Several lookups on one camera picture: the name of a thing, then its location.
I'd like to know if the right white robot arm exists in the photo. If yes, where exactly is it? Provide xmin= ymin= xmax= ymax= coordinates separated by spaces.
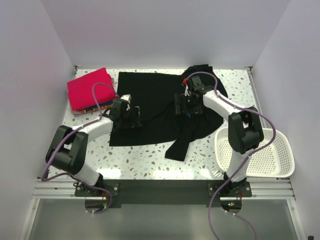
xmin=175 ymin=72 xmax=264 ymax=197

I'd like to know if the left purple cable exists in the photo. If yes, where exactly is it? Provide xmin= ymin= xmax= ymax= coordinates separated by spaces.
xmin=39 ymin=82 xmax=123 ymax=182

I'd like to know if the black t shirt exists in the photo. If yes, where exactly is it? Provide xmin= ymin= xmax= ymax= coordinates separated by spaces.
xmin=109 ymin=64 xmax=228 ymax=162

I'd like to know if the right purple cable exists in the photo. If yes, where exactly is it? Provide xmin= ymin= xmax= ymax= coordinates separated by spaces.
xmin=208 ymin=71 xmax=277 ymax=240

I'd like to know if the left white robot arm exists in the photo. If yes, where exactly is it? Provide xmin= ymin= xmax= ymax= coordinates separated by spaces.
xmin=41 ymin=94 xmax=142 ymax=196

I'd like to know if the folded pink t shirt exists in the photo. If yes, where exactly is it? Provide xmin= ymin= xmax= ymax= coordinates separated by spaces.
xmin=67 ymin=67 xmax=116 ymax=111

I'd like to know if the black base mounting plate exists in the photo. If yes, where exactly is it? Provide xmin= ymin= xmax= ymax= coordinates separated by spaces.
xmin=74 ymin=178 xmax=253 ymax=210

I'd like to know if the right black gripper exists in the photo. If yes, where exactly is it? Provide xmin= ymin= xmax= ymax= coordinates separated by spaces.
xmin=174 ymin=93 xmax=202 ymax=117

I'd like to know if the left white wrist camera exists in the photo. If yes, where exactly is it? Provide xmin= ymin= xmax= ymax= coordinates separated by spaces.
xmin=121 ymin=94 xmax=132 ymax=103

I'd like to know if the white perforated plastic basket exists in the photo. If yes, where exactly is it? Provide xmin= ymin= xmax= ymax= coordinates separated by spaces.
xmin=214 ymin=127 xmax=295 ymax=178

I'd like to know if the purple cable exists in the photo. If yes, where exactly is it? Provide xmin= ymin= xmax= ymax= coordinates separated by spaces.
xmin=208 ymin=71 xmax=277 ymax=240
xmin=39 ymin=82 xmax=123 ymax=182

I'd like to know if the folded orange t shirt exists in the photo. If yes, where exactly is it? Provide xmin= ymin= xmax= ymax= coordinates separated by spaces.
xmin=70 ymin=104 xmax=112 ymax=115

